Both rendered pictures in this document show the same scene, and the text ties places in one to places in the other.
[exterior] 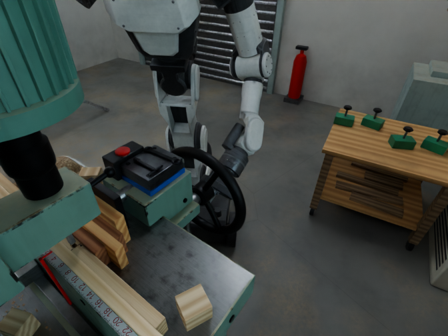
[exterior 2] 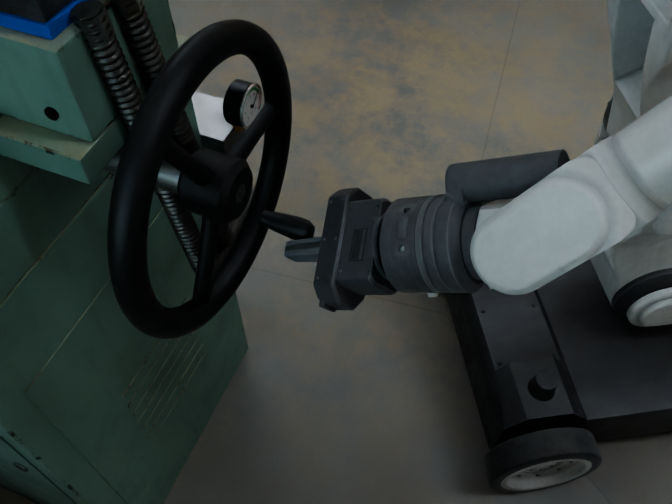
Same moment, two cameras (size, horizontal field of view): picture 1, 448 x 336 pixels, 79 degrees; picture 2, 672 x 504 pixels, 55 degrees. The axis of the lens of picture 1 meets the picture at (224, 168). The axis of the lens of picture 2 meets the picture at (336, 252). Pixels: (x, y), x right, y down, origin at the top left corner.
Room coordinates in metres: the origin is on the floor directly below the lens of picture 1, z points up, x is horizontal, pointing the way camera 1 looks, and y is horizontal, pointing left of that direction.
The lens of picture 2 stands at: (0.58, -0.35, 1.24)
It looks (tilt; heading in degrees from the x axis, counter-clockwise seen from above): 53 degrees down; 77
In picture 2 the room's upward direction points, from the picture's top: straight up
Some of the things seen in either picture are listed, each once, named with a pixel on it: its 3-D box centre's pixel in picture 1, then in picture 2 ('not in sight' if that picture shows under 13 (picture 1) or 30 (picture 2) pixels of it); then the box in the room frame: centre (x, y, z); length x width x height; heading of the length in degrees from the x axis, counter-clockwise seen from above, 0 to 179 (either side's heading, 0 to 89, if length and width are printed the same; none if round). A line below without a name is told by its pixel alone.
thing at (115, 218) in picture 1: (98, 212); not in sight; (0.37, 0.25, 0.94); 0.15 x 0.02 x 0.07; 55
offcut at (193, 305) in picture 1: (193, 307); not in sight; (0.20, 0.04, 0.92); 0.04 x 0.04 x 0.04; 30
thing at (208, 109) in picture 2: not in sight; (205, 132); (0.56, 0.39, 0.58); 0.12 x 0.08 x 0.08; 145
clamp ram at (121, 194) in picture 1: (120, 196); not in sight; (0.40, 0.21, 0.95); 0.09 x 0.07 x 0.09; 55
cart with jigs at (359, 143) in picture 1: (377, 169); not in sight; (1.34, -0.94, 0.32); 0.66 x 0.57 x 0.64; 63
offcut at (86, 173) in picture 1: (92, 178); not in sight; (0.49, 0.31, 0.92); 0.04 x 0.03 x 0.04; 96
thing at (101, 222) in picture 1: (95, 224); not in sight; (0.35, 0.25, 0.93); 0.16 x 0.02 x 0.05; 55
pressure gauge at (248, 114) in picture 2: not in sight; (241, 108); (0.61, 0.35, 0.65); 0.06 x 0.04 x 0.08; 55
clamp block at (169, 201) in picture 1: (150, 190); (59, 31); (0.46, 0.17, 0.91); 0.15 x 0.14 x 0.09; 55
